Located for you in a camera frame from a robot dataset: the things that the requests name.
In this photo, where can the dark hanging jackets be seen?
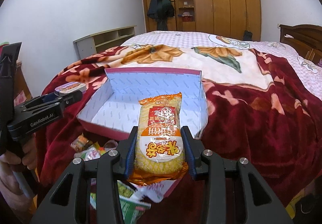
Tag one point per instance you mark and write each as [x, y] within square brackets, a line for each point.
[160, 11]

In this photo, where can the orange rice cracker packet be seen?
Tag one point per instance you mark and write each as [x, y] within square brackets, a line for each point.
[159, 149]

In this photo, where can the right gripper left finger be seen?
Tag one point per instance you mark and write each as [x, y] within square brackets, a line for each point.
[115, 165]

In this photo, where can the wooden headboard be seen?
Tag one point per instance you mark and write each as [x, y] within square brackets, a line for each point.
[305, 39]

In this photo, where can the pink white jelly pouch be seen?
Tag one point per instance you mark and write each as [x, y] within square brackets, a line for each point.
[158, 191]

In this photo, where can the burger gummy candy packet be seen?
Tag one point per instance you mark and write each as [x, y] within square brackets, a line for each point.
[81, 143]

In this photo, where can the grey low bookshelf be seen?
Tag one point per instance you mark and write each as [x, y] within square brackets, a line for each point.
[101, 41]

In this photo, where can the person's left hand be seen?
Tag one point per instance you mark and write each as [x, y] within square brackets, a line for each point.
[10, 187]

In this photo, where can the green snack packet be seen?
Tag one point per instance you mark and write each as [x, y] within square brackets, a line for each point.
[132, 207]

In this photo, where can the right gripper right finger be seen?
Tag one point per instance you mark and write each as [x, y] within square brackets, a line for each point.
[208, 166]

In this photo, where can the red floral fleece blanket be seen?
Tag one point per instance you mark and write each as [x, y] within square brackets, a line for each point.
[277, 129]

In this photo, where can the purple cartoon candy tin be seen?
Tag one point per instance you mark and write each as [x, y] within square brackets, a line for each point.
[70, 87]

